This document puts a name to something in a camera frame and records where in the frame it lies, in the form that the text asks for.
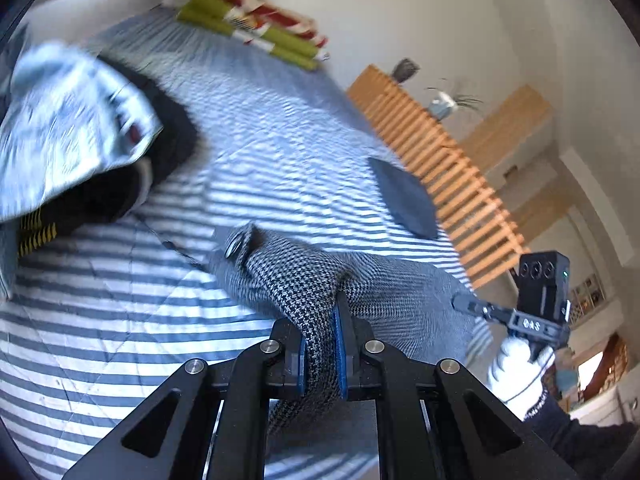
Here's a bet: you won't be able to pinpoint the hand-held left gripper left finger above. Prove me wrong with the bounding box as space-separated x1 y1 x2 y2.
62 317 307 480

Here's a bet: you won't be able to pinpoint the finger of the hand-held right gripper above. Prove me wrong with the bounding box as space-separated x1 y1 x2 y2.
451 294 516 322

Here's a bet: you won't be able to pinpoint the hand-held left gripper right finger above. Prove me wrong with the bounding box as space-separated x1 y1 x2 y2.
332 292 576 480

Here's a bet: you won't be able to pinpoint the grey houndstooth pants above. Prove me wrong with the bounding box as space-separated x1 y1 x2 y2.
207 222 493 441

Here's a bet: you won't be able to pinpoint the person's right forearm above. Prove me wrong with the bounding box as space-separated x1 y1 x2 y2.
522 392 640 480

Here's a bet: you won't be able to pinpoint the person's right hand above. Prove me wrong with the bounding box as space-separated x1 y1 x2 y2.
487 335 553 421

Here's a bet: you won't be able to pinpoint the wooden cabinet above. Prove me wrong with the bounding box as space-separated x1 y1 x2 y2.
580 334 632 402

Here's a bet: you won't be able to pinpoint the dark grey folded cloth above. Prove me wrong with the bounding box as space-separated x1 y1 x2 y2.
367 156 440 241

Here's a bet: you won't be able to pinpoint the potted plant white pot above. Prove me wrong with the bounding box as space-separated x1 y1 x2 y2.
425 79 485 122

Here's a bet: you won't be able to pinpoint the blue white striped blanket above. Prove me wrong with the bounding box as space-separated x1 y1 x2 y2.
0 10 481 480

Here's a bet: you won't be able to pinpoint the red and white cushion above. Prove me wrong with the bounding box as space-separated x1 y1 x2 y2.
215 0 331 61

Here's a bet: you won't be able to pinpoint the grey-blue garment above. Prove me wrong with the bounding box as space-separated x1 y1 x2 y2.
0 42 165 223

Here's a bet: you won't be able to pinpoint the wooden slatted bed frame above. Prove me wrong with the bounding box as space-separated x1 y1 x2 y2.
346 64 531 291

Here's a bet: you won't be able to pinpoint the wooden wall shelf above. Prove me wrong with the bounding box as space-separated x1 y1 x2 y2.
459 85 555 187

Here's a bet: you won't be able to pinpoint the black white drawstring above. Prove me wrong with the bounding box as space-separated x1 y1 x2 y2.
132 212 213 273

